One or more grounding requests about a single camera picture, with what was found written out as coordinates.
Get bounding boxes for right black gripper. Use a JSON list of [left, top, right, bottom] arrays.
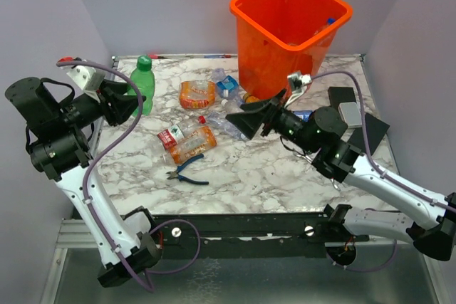
[[226, 88, 318, 154]]

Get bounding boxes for green plastic bottle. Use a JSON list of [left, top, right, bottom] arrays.
[[130, 55, 155, 116]]

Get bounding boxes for blue label slim bottle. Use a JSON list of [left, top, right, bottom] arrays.
[[294, 110, 313, 122]]

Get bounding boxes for clear water bottle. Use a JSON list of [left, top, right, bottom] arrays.
[[205, 99, 247, 140]]

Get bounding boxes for Pepsi bottle blue cap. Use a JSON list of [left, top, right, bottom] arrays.
[[314, 18, 336, 36]]

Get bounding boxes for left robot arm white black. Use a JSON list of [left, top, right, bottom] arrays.
[[5, 77, 161, 288]]

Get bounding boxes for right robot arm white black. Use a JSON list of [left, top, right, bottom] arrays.
[[226, 94, 455, 261]]

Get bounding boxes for orange plastic bin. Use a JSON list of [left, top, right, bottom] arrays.
[[229, 0, 353, 99]]

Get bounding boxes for orange juice small bottle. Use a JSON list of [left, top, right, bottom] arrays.
[[242, 93, 259, 103]]

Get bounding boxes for light blue label bottle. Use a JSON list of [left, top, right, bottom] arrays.
[[211, 68, 239, 100]]

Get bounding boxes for red marker pen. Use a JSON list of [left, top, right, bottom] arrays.
[[147, 54, 168, 60]]

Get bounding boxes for red white label bottle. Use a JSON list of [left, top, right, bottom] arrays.
[[157, 115, 206, 150]]

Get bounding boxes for black flat box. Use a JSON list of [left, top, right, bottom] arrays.
[[328, 86, 357, 109]]

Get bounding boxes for blue red pen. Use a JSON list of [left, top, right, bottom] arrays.
[[203, 54, 232, 59]]

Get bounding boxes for grey small case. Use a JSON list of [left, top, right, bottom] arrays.
[[338, 102, 362, 129]]

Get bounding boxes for silver wrench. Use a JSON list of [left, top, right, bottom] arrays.
[[331, 179, 341, 192]]

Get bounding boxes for black square pad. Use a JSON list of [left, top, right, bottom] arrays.
[[348, 113, 390, 154]]

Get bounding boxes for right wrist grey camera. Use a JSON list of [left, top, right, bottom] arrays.
[[286, 71, 312, 107]]

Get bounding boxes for blue handled pliers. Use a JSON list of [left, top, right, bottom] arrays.
[[165, 153, 210, 187]]

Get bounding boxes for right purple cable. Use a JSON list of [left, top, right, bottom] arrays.
[[308, 70, 456, 273]]

